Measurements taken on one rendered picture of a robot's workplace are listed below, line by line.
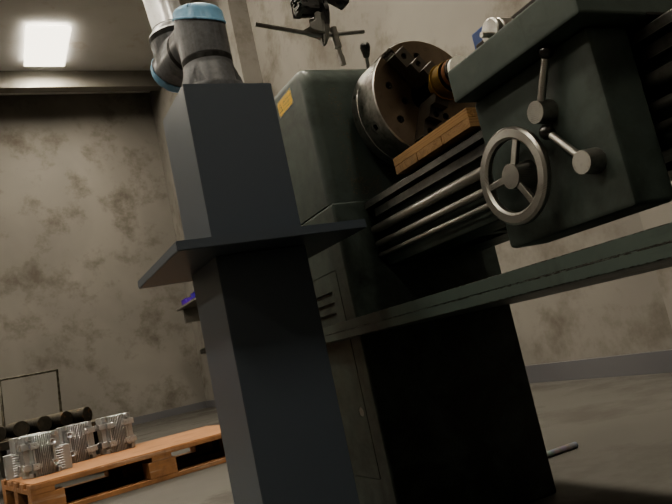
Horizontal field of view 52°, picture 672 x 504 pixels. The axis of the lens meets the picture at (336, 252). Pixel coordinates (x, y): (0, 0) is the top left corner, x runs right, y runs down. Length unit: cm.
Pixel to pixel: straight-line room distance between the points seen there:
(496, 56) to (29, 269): 1152
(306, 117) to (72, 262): 1073
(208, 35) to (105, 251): 1101
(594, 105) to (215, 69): 85
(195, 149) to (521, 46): 69
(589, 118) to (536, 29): 15
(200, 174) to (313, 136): 48
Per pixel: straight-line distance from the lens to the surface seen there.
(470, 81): 119
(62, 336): 1222
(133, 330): 1236
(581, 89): 106
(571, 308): 453
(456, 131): 142
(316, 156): 181
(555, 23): 105
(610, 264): 99
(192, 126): 146
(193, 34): 162
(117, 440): 467
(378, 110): 173
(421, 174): 155
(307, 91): 185
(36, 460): 427
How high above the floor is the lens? 50
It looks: 8 degrees up
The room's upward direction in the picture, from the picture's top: 12 degrees counter-clockwise
